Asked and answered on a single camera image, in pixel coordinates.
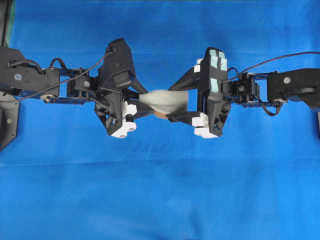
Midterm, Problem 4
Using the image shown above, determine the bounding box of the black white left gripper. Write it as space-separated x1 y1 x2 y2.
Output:
93 62 156 139

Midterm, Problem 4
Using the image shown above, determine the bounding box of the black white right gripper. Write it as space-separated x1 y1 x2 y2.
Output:
167 61 231 139

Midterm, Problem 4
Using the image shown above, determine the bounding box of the grey and orange sponge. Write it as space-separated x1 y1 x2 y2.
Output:
139 89 189 118

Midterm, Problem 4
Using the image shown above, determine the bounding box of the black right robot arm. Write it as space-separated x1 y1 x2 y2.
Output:
167 56 320 138

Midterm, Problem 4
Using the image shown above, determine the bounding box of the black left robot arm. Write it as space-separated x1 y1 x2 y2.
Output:
0 38 155 138

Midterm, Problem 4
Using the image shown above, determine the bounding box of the blue table cloth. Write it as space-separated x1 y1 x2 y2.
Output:
0 0 320 240

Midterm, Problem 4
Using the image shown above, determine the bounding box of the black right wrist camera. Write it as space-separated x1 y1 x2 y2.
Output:
198 47 228 102

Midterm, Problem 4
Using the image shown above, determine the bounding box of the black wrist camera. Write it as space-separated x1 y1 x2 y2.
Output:
98 38 136 89
198 47 228 102

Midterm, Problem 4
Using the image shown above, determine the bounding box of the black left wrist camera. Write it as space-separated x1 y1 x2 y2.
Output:
98 38 136 89

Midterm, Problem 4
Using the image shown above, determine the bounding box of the black right camera cable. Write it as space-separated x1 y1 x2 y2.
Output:
217 51 320 85

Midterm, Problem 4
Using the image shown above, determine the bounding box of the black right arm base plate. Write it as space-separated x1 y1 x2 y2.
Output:
316 112 320 138

